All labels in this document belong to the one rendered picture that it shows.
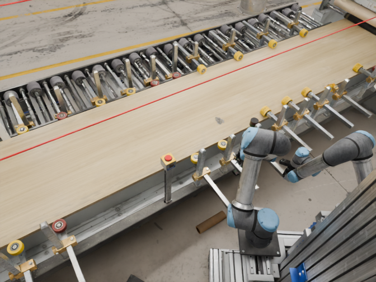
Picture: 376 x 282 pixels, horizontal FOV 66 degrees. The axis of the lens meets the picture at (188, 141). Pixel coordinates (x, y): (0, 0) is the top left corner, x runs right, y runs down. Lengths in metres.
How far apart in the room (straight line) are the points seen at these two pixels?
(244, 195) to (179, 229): 1.42
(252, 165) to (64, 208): 1.20
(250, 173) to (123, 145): 1.08
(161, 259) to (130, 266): 0.27
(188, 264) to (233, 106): 1.42
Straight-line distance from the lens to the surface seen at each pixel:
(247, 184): 1.49
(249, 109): 2.56
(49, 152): 2.32
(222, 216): 2.85
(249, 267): 1.76
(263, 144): 1.43
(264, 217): 1.57
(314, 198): 3.33
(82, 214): 2.19
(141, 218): 2.12
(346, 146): 1.64
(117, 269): 2.76
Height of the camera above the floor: 2.62
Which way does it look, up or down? 51 degrees down
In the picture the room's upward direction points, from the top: 5 degrees clockwise
